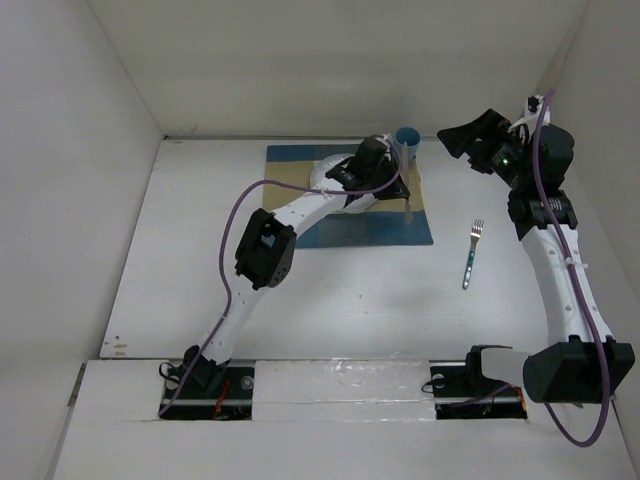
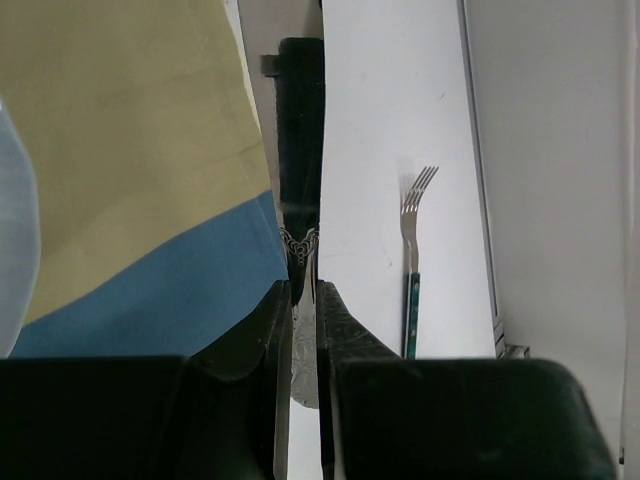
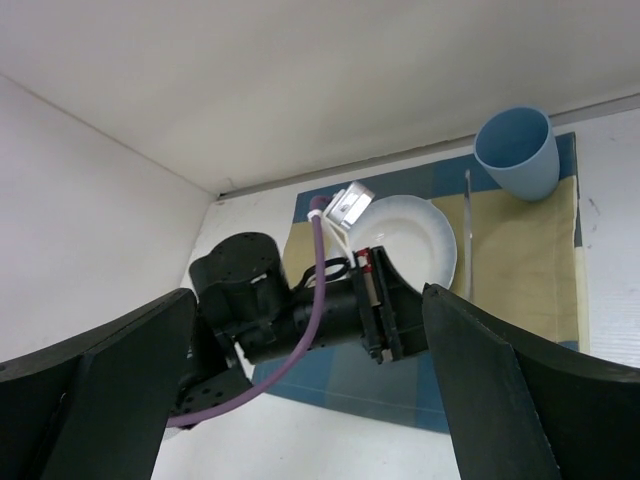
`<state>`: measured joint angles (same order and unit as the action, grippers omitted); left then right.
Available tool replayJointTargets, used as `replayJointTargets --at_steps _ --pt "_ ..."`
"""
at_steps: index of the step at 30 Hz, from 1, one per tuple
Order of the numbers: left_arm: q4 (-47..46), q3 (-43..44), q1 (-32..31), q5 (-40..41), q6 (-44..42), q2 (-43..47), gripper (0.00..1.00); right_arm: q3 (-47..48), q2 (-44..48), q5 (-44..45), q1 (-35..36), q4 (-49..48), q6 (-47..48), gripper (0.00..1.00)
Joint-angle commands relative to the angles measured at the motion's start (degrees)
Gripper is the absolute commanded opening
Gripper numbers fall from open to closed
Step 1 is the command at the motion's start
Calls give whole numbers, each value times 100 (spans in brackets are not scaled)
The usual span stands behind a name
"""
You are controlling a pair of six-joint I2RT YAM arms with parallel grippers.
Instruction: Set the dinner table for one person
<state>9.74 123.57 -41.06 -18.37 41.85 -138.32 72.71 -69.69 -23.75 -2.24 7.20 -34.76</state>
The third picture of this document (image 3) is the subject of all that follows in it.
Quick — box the silver knife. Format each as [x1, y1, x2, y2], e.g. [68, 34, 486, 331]
[464, 169, 474, 302]

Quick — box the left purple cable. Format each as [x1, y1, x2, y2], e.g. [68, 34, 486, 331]
[167, 195, 331, 429]

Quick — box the blue cup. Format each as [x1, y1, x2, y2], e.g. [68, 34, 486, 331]
[473, 106, 560, 202]

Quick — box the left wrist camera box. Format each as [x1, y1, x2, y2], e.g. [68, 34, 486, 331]
[324, 182, 375, 231]

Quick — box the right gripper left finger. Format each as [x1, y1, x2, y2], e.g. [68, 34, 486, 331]
[1, 288, 196, 479]

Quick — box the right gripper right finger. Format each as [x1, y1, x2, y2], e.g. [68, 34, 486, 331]
[423, 285, 639, 479]

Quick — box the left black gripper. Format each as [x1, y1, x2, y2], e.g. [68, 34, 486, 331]
[189, 232, 428, 365]

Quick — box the white blue-rimmed plate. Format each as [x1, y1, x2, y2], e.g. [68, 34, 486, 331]
[348, 195, 457, 292]

